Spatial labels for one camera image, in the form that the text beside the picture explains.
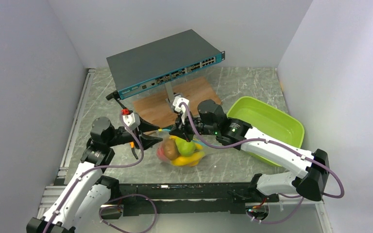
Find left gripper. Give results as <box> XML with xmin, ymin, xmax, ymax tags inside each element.
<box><xmin>106</xmin><ymin>116</ymin><xmax>162</xmax><ymax>150</ymax></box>

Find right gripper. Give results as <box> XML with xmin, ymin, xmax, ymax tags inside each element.
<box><xmin>169</xmin><ymin>109</ymin><xmax>218</xmax><ymax>142</ymax></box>

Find green pear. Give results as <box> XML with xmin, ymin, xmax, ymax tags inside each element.
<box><xmin>175</xmin><ymin>138</ymin><xmax>196</xmax><ymax>157</ymax></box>

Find yellow banana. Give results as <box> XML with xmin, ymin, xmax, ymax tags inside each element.
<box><xmin>169</xmin><ymin>135</ymin><xmax>203</xmax><ymax>154</ymax></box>
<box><xmin>170</xmin><ymin>151</ymin><xmax>205</xmax><ymax>167</ymax></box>

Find clear zip top bag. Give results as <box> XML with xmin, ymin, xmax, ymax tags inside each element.
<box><xmin>156</xmin><ymin>129</ymin><xmax>211</xmax><ymax>167</ymax></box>

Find brown kiwi fruit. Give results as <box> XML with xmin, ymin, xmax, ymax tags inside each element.
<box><xmin>163</xmin><ymin>138</ymin><xmax>180</xmax><ymax>160</ymax></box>

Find red apple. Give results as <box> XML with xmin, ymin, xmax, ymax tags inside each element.
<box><xmin>156</xmin><ymin>147</ymin><xmax>168</xmax><ymax>162</ymax></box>

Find orange yellow mango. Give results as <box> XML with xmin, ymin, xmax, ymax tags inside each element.
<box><xmin>187</xmin><ymin>160</ymin><xmax>200</xmax><ymax>167</ymax></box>

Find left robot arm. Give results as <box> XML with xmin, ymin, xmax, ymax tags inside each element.
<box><xmin>26</xmin><ymin>113</ymin><xmax>162</xmax><ymax>233</ymax></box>

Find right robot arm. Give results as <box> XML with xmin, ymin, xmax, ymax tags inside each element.
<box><xmin>170</xmin><ymin>97</ymin><xmax>329</xmax><ymax>201</ymax></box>

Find orange black pliers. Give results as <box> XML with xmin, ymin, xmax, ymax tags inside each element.
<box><xmin>130</xmin><ymin>142</ymin><xmax>139</xmax><ymax>160</ymax></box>

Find wooden board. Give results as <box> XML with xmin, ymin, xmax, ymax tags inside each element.
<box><xmin>133</xmin><ymin>77</ymin><xmax>222</xmax><ymax>128</ymax></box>

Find green plastic tray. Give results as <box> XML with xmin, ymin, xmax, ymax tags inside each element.
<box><xmin>225</xmin><ymin>96</ymin><xmax>305</xmax><ymax>167</ymax></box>

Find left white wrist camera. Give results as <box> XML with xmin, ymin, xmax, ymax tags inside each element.
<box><xmin>120</xmin><ymin>108</ymin><xmax>140</xmax><ymax>131</ymax></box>

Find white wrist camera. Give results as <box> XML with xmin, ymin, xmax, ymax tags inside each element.
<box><xmin>171</xmin><ymin>95</ymin><xmax>189</xmax><ymax>124</ymax></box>
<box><xmin>120</xmin><ymin>108</ymin><xmax>140</xmax><ymax>131</ymax></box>

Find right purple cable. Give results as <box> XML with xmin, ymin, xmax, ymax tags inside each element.
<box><xmin>180</xmin><ymin>102</ymin><xmax>345</xmax><ymax>225</ymax></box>

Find purple cable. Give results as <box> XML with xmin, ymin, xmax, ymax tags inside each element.
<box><xmin>180</xmin><ymin>102</ymin><xmax>345</xmax><ymax>225</ymax></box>
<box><xmin>41</xmin><ymin>117</ymin><xmax>145</xmax><ymax>233</ymax></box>

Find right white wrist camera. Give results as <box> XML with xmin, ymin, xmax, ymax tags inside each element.
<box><xmin>171</xmin><ymin>95</ymin><xmax>189</xmax><ymax>124</ymax></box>

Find grey metal stand bracket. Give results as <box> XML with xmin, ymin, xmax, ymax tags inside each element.
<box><xmin>164</xmin><ymin>82</ymin><xmax>185</xmax><ymax>107</ymax></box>

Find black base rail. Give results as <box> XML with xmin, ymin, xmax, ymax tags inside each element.
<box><xmin>102</xmin><ymin>182</ymin><xmax>279</xmax><ymax>219</ymax></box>

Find grey teal network switch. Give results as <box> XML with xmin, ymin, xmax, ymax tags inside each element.
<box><xmin>106</xmin><ymin>29</ymin><xmax>225</xmax><ymax>100</ymax></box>

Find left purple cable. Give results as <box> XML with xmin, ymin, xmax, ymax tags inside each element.
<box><xmin>41</xmin><ymin>117</ymin><xmax>145</xmax><ymax>233</ymax></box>

